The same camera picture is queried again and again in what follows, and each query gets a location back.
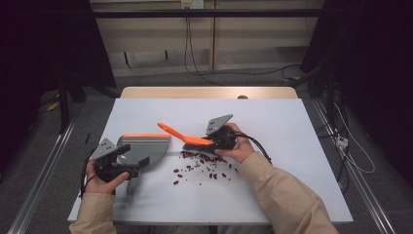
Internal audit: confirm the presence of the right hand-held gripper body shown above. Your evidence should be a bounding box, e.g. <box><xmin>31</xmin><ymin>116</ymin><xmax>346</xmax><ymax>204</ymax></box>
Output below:
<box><xmin>205</xmin><ymin>113</ymin><xmax>240</xmax><ymax>151</ymax></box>

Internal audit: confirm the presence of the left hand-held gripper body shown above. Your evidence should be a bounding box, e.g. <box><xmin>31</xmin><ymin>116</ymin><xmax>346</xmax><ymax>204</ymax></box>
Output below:
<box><xmin>89</xmin><ymin>137</ymin><xmax>141</xmax><ymax>183</ymax></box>

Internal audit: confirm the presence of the grey dustpan with orange edge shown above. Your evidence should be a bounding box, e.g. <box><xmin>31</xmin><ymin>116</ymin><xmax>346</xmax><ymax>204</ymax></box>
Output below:
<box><xmin>116</xmin><ymin>133</ymin><xmax>172</xmax><ymax>201</ymax></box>

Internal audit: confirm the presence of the scatter of red kidney beans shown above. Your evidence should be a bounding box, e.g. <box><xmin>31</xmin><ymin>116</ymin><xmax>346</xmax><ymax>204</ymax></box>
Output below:
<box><xmin>172</xmin><ymin>150</ymin><xmax>238</xmax><ymax>186</ymax></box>

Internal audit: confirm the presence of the orange brush with grey bristles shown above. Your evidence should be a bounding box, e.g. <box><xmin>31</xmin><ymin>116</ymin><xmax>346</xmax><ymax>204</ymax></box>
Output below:
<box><xmin>157</xmin><ymin>122</ymin><xmax>225</xmax><ymax>155</ymax></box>

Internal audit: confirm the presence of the person's left hand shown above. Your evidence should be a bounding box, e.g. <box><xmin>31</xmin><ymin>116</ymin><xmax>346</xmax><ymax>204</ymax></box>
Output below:
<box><xmin>85</xmin><ymin>160</ymin><xmax>131</xmax><ymax>195</ymax></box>

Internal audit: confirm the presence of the person's right hand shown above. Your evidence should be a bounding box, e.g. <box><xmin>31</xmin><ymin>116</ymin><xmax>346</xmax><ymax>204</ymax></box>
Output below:
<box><xmin>213</xmin><ymin>122</ymin><xmax>256</xmax><ymax>164</ymax></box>

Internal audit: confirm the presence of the wooden table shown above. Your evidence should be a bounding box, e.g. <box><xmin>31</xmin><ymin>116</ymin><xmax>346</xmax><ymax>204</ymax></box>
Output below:
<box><xmin>120</xmin><ymin>86</ymin><xmax>299</xmax><ymax>99</ymax></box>

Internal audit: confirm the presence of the black metal stand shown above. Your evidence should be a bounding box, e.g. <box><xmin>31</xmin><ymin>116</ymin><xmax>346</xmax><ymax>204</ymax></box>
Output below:
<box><xmin>57</xmin><ymin>72</ymin><xmax>87</xmax><ymax>135</ymax></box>

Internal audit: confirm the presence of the black horizontal bar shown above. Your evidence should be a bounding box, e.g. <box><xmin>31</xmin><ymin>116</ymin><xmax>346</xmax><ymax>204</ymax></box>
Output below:
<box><xmin>92</xmin><ymin>9</ymin><xmax>322</xmax><ymax>19</ymax></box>

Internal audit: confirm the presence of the white power adapter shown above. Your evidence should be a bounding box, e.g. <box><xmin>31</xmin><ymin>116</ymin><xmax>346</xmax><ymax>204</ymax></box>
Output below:
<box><xmin>335</xmin><ymin>136</ymin><xmax>350</xmax><ymax>149</ymax></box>

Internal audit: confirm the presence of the black curtain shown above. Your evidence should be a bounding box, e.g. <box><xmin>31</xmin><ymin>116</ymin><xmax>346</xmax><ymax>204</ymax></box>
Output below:
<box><xmin>0</xmin><ymin>0</ymin><xmax>117</xmax><ymax>170</ymax></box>
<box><xmin>300</xmin><ymin>0</ymin><xmax>413</xmax><ymax>183</ymax></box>

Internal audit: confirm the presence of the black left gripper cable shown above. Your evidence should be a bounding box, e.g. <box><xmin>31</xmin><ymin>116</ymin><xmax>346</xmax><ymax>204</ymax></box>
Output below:
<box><xmin>79</xmin><ymin>147</ymin><xmax>98</xmax><ymax>199</ymax></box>

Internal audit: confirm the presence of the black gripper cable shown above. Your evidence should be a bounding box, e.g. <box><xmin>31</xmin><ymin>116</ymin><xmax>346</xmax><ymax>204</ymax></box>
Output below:
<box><xmin>232</xmin><ymin>131</ymin><xmax>273</xmax><ymax>165</ymax></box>
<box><xmin>79</xmin><ymin>147</ymin><xmax>98</xmax><ymax>199</ymax></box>

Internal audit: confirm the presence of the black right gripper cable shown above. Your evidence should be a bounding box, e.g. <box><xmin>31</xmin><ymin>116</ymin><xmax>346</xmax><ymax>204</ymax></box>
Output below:
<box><xmin>232</xmin><ymin>131</ymin><xmax>273</xmax><ymax>165</ymax></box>

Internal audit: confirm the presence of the aluminium floor rail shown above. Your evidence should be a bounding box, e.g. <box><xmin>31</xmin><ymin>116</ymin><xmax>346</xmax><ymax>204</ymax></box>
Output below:
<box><xmin>7</xmin><ymin>118</ymin><xmax>81</xmax><ymax>234</ymax></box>
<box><xmin>311</xmin><ymin>97</ymin><xmax>396</xmax><ymax>234</ymax></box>

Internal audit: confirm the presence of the vertical wooden wall strip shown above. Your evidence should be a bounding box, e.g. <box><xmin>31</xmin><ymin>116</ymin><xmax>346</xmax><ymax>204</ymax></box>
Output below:
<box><xmin>210</xmin><ymin>0</ymin><xmax>217</xmax><ymax>71</ymax></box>

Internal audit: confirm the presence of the white wall socket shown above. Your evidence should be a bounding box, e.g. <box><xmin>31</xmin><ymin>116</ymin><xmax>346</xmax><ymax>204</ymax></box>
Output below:
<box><xmin>180</xmin><ymin>0</ymin><xmax>205</xmax><ymax>10</ymax></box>

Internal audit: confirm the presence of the white floor cable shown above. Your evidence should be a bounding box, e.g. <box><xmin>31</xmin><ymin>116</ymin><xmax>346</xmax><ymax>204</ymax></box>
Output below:
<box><xmin>333</xmin><ymin>102</ymin><xmax>377</xmax><ymax>175</ymax></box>

